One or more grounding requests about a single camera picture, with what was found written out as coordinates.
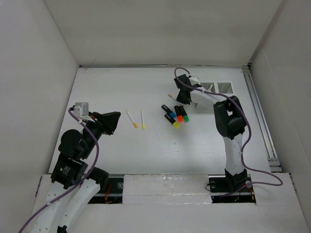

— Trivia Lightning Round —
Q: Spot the black highlighter green cap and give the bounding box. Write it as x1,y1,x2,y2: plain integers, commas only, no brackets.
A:
179,106,190,122

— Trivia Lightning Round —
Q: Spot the aluminium rail right side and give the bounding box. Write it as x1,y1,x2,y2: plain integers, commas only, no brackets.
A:
242,66,283,173

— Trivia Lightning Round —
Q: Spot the black highlighter yellow cap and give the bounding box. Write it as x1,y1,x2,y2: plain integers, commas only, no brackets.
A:
164,114,180,129

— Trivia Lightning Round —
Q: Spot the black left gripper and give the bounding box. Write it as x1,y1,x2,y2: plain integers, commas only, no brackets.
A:
81,110,121,158

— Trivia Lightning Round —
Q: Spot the black highlighter orange cap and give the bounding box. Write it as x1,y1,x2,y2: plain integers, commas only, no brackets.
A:
174,105,184,122

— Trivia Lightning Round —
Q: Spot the white foam block front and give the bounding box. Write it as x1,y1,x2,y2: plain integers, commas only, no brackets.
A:
122,174,212,205

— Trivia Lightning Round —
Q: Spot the white pen orange cap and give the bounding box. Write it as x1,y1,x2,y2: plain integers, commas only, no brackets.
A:
126,110,138,128

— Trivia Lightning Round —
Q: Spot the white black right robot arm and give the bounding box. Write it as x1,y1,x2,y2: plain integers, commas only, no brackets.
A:
174,74,247,193

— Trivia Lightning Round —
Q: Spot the black highlighter blue cap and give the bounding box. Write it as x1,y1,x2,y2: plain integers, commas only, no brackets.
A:
161,104,176,118

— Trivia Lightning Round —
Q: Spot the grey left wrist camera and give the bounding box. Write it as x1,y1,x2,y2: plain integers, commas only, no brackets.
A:
73,102,89,119

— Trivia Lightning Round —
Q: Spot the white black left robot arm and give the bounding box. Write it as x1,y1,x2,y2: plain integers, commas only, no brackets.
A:
31,106,121,233

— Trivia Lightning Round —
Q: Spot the white mesh desk organizer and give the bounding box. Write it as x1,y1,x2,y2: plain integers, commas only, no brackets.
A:
200,82,233,95

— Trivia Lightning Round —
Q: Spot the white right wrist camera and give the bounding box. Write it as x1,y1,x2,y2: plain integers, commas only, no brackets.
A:
189,76,201,86

